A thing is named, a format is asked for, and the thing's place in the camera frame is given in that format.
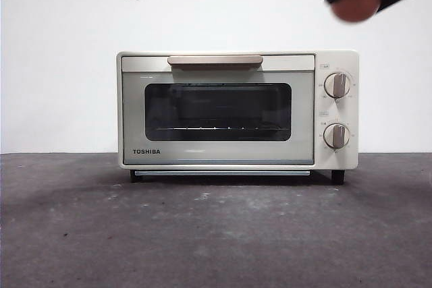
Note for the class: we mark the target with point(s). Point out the cream Toshiba toaster oven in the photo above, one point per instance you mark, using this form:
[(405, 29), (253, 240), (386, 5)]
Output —
[(337, 62)]

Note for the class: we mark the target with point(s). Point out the cream timer knob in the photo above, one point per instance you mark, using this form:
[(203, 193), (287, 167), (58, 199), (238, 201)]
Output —
[(336, 136)]

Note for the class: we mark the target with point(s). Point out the brown egg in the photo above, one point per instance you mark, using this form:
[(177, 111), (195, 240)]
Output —
[(357, 3)]

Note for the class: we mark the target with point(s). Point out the cream temperature knob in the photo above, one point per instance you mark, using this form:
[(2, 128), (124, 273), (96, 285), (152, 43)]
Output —
[(337, 85)]

